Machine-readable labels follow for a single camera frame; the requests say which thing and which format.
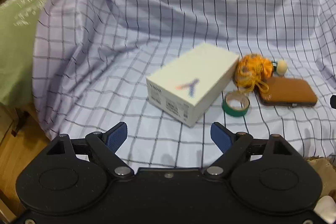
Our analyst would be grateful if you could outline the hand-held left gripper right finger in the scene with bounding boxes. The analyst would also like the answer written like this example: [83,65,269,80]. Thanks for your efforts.
[204,122,293,179]

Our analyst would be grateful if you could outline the beige makeup sponge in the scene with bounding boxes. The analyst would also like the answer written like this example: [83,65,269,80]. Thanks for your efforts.
[274,59,288,75]

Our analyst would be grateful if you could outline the woven basket with fabric lining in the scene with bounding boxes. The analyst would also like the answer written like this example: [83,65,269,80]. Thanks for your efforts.
[304,156,336,199]

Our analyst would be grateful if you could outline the green printed cloth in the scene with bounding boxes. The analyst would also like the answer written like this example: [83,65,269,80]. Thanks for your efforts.
[0,0,57,109]

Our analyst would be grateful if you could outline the orange drawstring pouch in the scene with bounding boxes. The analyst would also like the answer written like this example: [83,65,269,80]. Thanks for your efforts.
[232,54,273,93]

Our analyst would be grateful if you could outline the checked white sheet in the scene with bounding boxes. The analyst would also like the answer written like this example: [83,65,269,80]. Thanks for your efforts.
[33,0,336,168]

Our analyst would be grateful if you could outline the green tape roll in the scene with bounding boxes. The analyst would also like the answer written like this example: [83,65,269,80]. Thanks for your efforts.
[222,91,251,117]

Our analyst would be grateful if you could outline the brown leather case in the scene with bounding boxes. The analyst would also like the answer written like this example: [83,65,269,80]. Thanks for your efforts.
[254,77,318,108]

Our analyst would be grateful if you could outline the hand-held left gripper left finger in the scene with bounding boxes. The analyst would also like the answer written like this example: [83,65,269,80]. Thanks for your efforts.
[46,122,135,179]

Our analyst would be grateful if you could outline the green and white radish plush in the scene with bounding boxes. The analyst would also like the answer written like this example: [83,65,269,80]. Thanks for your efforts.
[314,195,336,223]

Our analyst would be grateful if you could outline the white phone box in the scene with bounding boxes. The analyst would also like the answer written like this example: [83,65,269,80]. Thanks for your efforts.
[146,42,240,127]

